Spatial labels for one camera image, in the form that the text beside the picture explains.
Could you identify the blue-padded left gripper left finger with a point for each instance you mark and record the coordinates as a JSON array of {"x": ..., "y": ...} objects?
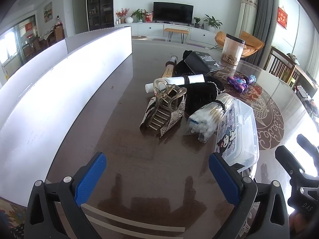
[{"x": 42, "y": 219}]

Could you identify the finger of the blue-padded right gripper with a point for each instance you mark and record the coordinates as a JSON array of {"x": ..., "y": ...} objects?
[
  {"x": 311, "y": 149},
  {"x": 289, "y": 162}
]

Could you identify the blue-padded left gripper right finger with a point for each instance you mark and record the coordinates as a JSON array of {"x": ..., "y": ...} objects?
[{"x": 271, "y": 219}]

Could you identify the clear plastic cartoon box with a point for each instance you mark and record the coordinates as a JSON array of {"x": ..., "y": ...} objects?
[{"x": 237, "y": 140}]

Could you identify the purple toy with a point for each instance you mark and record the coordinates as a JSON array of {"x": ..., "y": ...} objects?
[{"x": 241, "y": 84}]

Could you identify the bag of cotton swabs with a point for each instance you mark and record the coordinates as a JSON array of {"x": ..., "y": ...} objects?
[{"x": 204, "y": 121}]

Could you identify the black fuzzy fabric item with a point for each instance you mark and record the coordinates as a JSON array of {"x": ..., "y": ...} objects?
[{"x": 198, "y": 94}]

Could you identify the black odor removing bar box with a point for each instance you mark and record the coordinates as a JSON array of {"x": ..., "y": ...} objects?
[{"x": 201, "y": 63}]

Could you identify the rhinestone hair claw clip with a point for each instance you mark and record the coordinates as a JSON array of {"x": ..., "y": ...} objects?
[{"x": 166, "y": 108}]

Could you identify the white tube with hair tie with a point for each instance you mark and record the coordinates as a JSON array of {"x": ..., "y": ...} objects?
[{"x": 182, "y": 80}]

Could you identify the gold tube with hair tie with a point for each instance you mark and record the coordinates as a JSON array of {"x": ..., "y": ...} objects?
[{"x": 169, "y": 67}]

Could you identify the wooden dining chair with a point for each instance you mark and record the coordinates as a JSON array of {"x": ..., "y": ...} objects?
[{"x": 283, "y": 67}]

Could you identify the white storage box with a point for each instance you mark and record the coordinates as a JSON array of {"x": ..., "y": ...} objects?
[{"x": 41, "y": 101}]

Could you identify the orange lounge chair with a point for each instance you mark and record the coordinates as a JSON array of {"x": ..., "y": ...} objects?
[{"x": 250, "y": 43}]

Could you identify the clear plastic jar with snacks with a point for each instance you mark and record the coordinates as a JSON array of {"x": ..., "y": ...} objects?
[{"x": 232, "y": 50}]

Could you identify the potted green plant right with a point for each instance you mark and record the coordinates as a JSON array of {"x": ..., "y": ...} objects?
[{"x": 212, "y": 23}]

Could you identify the potted green plant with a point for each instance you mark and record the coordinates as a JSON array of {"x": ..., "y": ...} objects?
[
  {"x": 212, "y": 23},
  {"x": 139, "y": 14}
]

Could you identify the white tv cabinet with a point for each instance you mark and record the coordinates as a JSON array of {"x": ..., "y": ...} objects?
[{"x": 155, "y": 31}]

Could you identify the grey curtain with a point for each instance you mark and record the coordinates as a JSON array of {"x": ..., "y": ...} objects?
[{"x": 264, "y": 29}]

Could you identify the wooden bench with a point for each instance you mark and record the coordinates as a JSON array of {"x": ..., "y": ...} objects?
[{"x": 171, "y": 32}]

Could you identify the black television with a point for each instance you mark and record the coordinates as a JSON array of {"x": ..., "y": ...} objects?
[{"x": 172, "y": 12}]

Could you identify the red flower vase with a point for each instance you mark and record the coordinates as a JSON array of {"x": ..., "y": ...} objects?
[{"x": 121, "y": 15}]

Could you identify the potted green plant left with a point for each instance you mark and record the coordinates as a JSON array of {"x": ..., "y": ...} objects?
[{"x": 139, "y": 14}]

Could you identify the dark display cabinet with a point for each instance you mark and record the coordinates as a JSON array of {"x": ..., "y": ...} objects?
[{"x": 100, "y": 14}]

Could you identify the red wall hanging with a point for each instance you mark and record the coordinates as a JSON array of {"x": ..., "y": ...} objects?
[{"x": 282, "y": 17}]

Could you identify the framed wall painting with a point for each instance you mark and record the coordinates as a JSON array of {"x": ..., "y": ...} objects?
[{"x": 48, "y": 13}]

